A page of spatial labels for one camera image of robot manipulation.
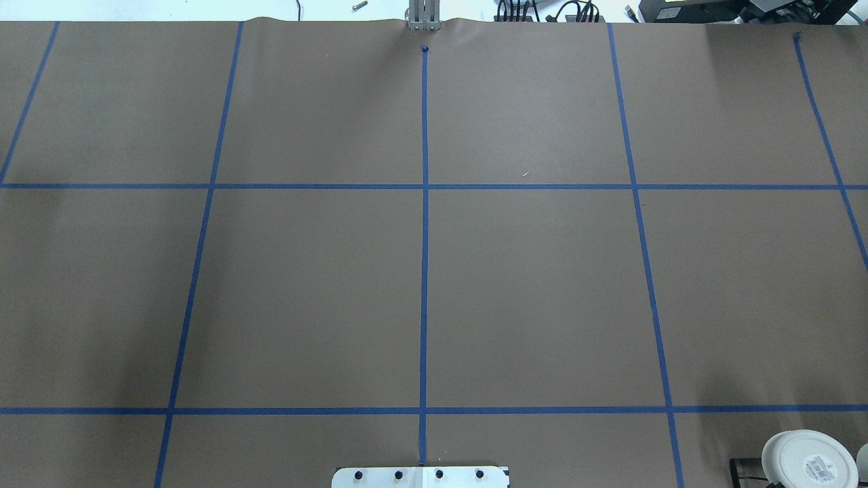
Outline black wire cup rack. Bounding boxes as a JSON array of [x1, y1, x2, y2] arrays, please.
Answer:
[[728, 457, 784, 488]]

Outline black cables at table edge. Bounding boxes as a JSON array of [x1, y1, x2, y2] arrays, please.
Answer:
[[496, 0, 601, 24]]

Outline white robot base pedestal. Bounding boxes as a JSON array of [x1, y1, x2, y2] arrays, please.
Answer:
[[331, 466, 511, 487]]

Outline white HOME mug on rack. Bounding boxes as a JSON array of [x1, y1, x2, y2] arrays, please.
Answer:
[[855, 443, 868, 486]]

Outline aluminium frame post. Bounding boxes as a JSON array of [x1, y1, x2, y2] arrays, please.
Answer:
[[406, 0, 442, 32]]

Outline white cup bottom on rack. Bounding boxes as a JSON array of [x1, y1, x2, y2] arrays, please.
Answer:
[[762, 429, 859, 487]]

